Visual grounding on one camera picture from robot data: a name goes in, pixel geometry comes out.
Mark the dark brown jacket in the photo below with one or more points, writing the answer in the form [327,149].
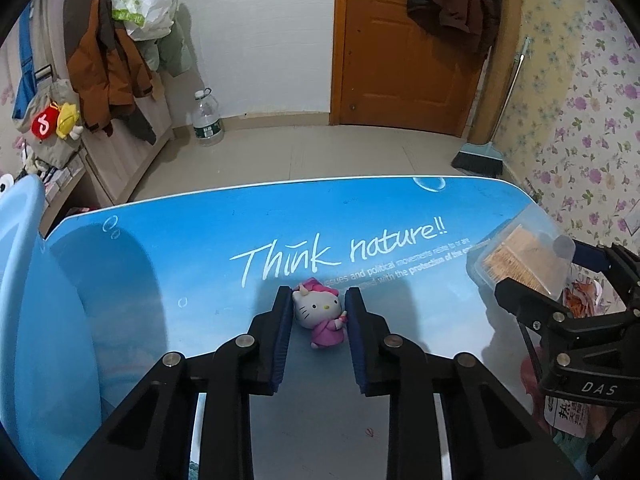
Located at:
[450,5]

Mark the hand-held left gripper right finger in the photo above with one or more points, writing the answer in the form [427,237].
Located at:
[357,340]

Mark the white pink cat figurine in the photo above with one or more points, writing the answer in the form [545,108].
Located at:
[315,307]

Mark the pale green jacket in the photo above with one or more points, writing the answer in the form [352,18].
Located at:
[170,55]

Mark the red plush toy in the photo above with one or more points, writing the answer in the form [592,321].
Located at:
[44,121]

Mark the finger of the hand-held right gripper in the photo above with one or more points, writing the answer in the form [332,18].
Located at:
[590,257]
[525,300]

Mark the blue grey shoulder bag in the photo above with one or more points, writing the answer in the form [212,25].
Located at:
[55,95]

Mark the light blue plastic basin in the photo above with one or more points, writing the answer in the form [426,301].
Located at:
[40,310]

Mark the clear toothpick box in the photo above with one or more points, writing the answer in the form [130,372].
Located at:
[520,255]

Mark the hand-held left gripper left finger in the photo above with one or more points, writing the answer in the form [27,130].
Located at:
[282,340]

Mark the beige rolled mat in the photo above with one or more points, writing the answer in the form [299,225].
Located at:
[506,100]

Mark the scenic print desktop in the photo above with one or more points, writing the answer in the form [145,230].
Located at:
[200,260]

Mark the white green plastic bag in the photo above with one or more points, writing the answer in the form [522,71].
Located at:
[145,5]

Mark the yellow plush toy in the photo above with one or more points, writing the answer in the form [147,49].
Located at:
[69,119]

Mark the large clear water bottle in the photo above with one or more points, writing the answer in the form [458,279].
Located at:
[207,120]

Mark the teal broom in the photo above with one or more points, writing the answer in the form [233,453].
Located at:
[475,157]

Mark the brown orange jacket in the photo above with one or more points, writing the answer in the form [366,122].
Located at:
[95,70]

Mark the light wood wardrobe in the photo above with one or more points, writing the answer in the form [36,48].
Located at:
[130,160]

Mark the brown wooden door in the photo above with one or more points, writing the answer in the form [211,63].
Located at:
[390,60]

